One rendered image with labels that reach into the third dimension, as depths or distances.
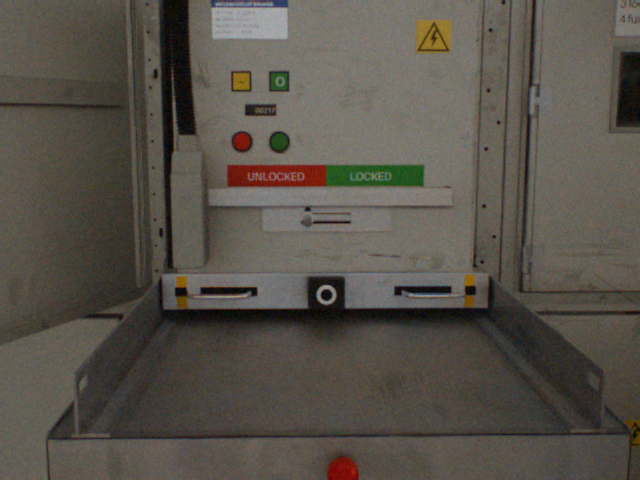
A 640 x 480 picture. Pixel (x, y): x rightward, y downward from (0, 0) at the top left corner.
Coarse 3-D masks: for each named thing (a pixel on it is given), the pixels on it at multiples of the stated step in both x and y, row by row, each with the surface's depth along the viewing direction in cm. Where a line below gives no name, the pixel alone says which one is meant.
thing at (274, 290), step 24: (168, 288) 122; (216, 288) 122; (240, 288) 122; (264, 288) 122; (288, 288) 122; (360, 288) 122; (384, 288) 122; (408, 288) 122; (432, 288) 123; (480, 288) 123
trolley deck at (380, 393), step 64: (192, 320) 123; (256, 320) 123; (320, 320) 123; (384, 320) 123; (448, 320) 123; (192, 384) 93; (256, 384) 93; (320, 384) 93; (384, 384) 93; (448, 384) 93; (512, 384) 93; (64, 448) 78; (128, 448) 78; (192, 448) 78; (256, 448) 78; (320, 448) 78; (384, 448) 78; (448, 448) 79; (512, 448) 79; (576, 448) 79
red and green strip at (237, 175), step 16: (240, 176) 120; (256, 176) 120; (272, 176) 120; (288, 176) 120; (304, 176) 120; (320, 176) 120; (336, 176) 120; (352, 176) 120; (368, 176) 120; (384, 176) 120; (400, 176) 121; (416, 176) 121
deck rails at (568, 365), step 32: (160, 288) 123; (128, 320) 100; (160, 320) 121; (480, 320) 121; (512, 320) 111; (544, 320) 97; (96, 352) 84; (128, 352) 100; (160, 352) 106; (512, 352) 105; (544, 352) 96; (576, 352) 85; (96, 384) 84; (128, 384) 92; (544, 384) 92; (576, 384) 85; (96, 416) 82; (576, 416) 82
